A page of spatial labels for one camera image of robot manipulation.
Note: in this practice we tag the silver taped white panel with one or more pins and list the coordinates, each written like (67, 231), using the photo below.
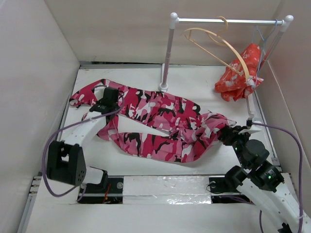
(174, 190)

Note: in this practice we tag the pink camouflage trousers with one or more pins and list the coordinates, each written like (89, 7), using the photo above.
(190, 132)

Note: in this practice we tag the light blue wire hanger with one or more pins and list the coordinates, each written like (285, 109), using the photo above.
(263, 43)

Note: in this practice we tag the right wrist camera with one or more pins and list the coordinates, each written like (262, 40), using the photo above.
(251, 126)

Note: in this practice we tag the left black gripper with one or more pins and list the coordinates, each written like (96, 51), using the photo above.
(98, 103)

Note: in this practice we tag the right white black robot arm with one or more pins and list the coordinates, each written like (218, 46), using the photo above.
(261, 181)

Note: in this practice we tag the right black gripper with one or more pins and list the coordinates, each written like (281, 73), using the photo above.
(228, 133)

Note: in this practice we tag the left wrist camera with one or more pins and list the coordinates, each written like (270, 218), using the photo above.
(99, 91)

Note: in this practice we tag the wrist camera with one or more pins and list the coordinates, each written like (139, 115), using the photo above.
(99, 91)
(251, 126)

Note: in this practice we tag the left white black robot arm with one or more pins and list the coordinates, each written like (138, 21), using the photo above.
(63, 161)

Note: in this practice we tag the white clothes rack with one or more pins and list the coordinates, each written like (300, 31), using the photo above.
(174, 20)

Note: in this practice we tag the black mounting rail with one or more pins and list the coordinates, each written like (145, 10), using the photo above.
(112, 194)

